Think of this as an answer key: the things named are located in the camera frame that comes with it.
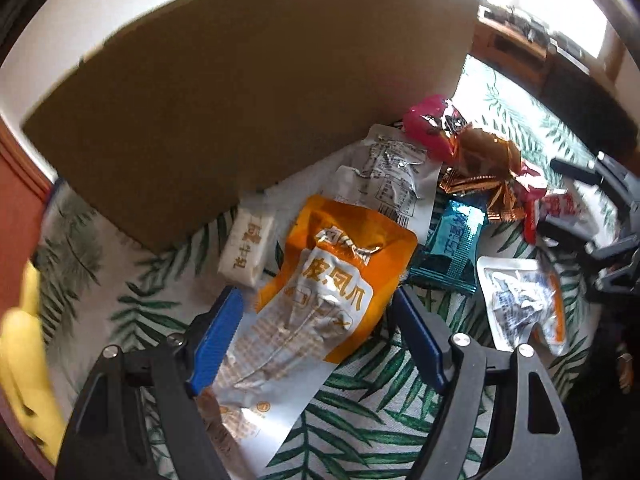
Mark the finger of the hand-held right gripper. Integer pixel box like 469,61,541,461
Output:
536,221,601,257
549,158,603,188

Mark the orange-brown shiny snack wrapper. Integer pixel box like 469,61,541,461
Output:
439,127,527,222

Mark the yellow plush toy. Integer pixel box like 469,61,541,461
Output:
0,260,69,467

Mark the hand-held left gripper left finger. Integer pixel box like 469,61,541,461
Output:
55,285,246,480

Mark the brown wooden cabinet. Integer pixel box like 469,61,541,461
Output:
472,4,586,92

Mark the pink snack packet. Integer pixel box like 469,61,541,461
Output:
404,94,469,162

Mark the white and orange snack packet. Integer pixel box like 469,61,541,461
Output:
476,256,569,359

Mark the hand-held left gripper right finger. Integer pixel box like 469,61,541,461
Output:
392,285,583,480

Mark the small red candy wrapper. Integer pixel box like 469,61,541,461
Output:
514,159,550,202

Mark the brown cardboard box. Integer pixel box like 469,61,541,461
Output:
22,0,482,254

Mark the silver foil snack packet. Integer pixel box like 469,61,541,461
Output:
332,122,444,241

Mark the small white snack packet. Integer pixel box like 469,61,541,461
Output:
217,205,279,289

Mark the red and white snack packet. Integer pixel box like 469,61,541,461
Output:
522,187,609,247

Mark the teal snack packet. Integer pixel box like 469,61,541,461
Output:
407,199,490,295

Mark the orange chicken feet snack packet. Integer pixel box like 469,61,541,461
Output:
195,194,420,480

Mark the red wooden door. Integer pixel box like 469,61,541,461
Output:
0,115,57,311

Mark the green leaf print cloth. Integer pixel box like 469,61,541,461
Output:
37,55,632,480

